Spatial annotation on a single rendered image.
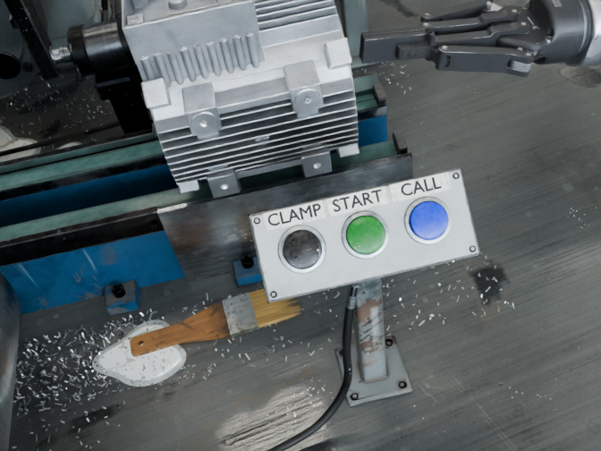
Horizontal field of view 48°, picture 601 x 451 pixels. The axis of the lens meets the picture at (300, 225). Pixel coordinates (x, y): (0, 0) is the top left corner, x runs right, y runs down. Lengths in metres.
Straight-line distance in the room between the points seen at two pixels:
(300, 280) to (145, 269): 0.36
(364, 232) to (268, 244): 0.07
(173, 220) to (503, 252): 0.39
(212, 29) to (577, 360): 0.50
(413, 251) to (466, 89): 0.56
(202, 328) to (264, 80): 0.30
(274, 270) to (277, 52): 0.24
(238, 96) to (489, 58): 0.27
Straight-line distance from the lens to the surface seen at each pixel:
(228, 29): 0.65
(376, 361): 0.71
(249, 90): 0.66
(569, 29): 0.80
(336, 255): 0.52
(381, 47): 0.75
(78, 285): 0.87
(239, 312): 0.81
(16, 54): 0.98
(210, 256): 0.82
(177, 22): 0.64
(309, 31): 0.68
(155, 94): 0.66
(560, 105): 1.04
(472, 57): 0.75
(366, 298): 0.61
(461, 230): 0.54
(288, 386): 0.76
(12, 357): 0.61
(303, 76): 0.65
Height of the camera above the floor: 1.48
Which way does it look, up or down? 50 degrees down
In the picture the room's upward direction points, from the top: 11 degrees counter-clockwise
